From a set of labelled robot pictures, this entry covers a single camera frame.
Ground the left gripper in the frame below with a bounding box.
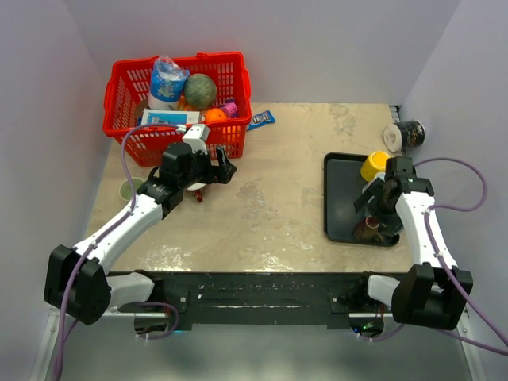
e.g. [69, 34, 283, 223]
[179, 146, 236, 190]

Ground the brown maroon mug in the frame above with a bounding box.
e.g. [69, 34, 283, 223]
[353, 216, 384, 244]

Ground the dark red mug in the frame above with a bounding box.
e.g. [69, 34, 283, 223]
[186, 183, 210, 202]

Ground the green mug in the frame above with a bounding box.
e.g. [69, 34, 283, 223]
[119, 177, 144, 202]

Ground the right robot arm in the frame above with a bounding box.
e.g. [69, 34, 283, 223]
[353, 156, 473, 330]

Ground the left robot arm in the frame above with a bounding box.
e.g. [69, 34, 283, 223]
[44, 142, 237, 325]

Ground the grey mug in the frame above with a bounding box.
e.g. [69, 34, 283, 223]
[365, 171, 385, 187]

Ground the blue mug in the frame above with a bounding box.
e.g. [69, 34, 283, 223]
[381, 223, 399, 237]

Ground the yellow mug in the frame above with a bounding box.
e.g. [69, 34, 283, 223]
[360, 151, 391, 182]

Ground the black tray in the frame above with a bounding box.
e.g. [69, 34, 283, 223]
[323, 152, 400, 248]

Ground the orange fruit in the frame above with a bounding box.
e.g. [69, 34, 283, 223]
[205, 108, 228, 124]

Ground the pink purple toy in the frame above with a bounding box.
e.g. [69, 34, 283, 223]
[220, 101, 238, 118]

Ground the blue candy packet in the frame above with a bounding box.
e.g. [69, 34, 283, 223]
[247, 110, 275, 131]

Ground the black white paper cup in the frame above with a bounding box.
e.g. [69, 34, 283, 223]
[383, 120, 425, 152]

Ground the green melon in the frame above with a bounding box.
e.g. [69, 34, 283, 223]
[183, 73, 218, 110]

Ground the blue white box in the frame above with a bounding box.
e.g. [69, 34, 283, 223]
[137, 109, 201, 125]

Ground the red plastic basket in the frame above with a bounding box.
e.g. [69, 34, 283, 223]
[102, 52, 252, 167]

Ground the blue white plastic bag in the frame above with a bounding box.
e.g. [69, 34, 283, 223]
[148, 56, 190, 110]

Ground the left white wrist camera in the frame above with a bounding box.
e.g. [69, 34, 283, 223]
[176, 124, 210, 154]

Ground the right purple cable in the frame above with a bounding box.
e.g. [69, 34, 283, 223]
[412, 157, 508, 356]

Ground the purple cable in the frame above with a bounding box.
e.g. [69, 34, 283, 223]
[412, 157, 508, 356]
[51, 123, 187, 381]

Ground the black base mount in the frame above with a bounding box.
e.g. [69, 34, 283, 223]
[109, 271, 402, 333]

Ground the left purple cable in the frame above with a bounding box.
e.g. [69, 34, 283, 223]
[51, 123, 187, 381]

